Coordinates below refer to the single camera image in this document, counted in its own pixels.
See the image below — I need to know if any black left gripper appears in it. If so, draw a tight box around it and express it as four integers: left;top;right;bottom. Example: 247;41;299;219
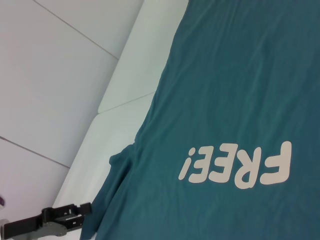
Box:
3;201;92;238

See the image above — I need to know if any teal FREE print t-shirt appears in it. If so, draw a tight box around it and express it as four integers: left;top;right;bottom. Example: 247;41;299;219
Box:
79;0;320;240

